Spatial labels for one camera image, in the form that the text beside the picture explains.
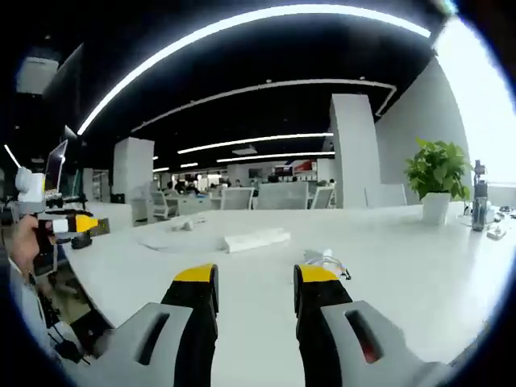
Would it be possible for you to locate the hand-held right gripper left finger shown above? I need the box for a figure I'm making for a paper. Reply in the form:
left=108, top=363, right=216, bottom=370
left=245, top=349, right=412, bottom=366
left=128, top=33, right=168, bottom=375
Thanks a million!
left=76, top=264, right=220, bottom=387

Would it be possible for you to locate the green plant in white pot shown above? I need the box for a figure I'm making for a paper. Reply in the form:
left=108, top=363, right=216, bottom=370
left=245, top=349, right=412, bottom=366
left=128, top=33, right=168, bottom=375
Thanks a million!
left=404, top=136, right=473, bottom=226

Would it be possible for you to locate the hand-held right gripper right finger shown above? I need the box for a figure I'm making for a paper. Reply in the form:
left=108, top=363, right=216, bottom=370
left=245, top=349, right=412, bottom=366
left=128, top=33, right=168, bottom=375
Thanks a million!
left=293, top=264, right=448, bottom=387

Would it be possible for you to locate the dark water bottle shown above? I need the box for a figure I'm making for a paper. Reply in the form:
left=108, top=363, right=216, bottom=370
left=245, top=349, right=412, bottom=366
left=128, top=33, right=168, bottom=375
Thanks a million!
left=471, top=160, right=490, bottom=233

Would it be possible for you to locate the white power strip cable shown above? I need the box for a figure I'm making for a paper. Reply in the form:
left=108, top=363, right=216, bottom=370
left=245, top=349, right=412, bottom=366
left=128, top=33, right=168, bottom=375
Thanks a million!
left=166, top=216, right=207, bottom=234

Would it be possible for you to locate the white desk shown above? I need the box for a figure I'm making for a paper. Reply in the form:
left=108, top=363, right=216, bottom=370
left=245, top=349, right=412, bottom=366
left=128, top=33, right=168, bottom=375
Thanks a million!
left=64, top=201, right=516, bottom=387

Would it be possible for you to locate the white charger cable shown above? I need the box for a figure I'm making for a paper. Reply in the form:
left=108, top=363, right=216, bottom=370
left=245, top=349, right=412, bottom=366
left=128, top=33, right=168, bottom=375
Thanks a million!
left=302, top=248, right=348, bottom=280

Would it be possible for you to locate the white power strip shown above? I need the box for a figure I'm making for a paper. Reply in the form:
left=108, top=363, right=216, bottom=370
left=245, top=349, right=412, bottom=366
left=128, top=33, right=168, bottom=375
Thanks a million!
left=223, top=227, right=293, bottom=255

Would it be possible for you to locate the plain white chair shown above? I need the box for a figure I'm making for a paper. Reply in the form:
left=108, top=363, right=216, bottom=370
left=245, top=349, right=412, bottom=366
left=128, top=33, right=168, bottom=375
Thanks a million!
left=364, top=184, right=409, bottom=209

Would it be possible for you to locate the person's left hand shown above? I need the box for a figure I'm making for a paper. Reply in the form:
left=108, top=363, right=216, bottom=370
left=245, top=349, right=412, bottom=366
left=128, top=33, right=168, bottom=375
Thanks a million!
left=10, top=215, right=41, bottom=276

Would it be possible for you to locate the long ceiling light strip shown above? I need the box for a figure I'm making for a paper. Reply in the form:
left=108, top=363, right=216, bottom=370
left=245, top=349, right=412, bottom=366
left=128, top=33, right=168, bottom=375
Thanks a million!
left=76, top=3, right=433, bottom=136

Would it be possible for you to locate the wide grey mesh chair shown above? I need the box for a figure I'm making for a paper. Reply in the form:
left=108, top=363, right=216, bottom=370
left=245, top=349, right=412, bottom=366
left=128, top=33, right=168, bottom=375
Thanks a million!
left=257, top=182, right=310, bottom=211

